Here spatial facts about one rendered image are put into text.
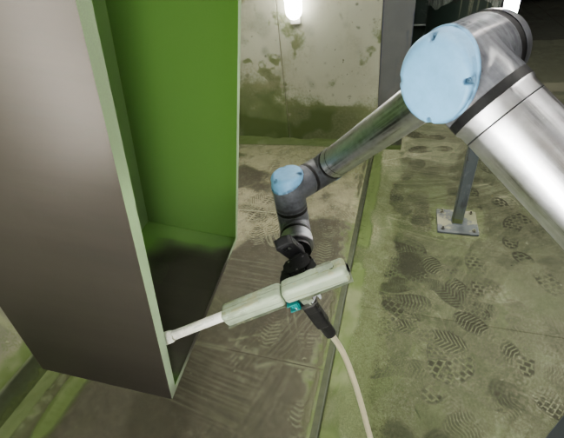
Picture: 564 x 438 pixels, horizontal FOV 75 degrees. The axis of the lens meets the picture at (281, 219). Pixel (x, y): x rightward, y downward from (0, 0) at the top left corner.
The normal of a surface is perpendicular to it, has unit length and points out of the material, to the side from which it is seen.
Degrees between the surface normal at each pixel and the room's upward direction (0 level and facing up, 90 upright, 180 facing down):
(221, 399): 0
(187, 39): 90
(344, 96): 90
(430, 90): 86
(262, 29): 90
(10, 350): 57
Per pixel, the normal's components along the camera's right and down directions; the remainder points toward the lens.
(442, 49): -0.83, 0.36
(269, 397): -0.11, -0.78
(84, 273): -0.18, 0.63
